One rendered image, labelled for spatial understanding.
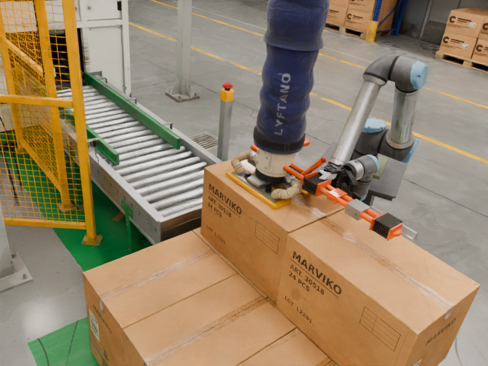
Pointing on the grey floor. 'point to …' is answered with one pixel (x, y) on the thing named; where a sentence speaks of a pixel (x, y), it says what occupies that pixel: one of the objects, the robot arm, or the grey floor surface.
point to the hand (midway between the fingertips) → (321, 186)
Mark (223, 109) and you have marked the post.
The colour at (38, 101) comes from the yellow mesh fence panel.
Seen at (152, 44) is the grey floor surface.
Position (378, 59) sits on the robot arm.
